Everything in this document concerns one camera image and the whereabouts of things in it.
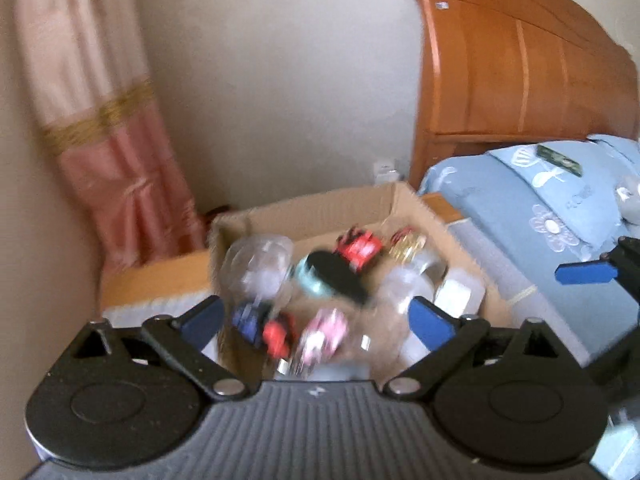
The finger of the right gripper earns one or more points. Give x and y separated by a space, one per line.
621 264

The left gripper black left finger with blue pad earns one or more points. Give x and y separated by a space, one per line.
180 343

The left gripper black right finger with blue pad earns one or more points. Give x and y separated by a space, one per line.
449 342

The dark blue red-wheeled toy block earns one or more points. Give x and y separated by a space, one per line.
265 328

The pink transparent earbud case keychain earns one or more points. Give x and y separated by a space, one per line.
321 337

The black oval glasses case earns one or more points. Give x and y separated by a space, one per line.
342 280

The mint green white round object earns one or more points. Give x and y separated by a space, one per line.
309 280

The white plastic bottle with label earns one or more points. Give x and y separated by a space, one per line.
457 294

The grey checkered blanket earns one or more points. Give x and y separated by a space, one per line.
517 272

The clear plastic cup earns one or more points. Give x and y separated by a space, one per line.
384 324

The wooden bedside table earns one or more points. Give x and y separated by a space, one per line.
162 279

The light blue floral pillow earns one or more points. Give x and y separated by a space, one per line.
515 187

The glass jar with gold contents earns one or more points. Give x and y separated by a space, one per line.
412 249

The clear plastic round container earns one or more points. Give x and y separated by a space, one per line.
256 267

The red black toy car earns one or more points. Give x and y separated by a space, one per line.
359 248

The brown cardboard box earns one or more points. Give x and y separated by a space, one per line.
383 210

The orange wooden headboard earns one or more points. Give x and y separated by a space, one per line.
502 72

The pink gold curtain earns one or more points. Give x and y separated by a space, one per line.
90 81

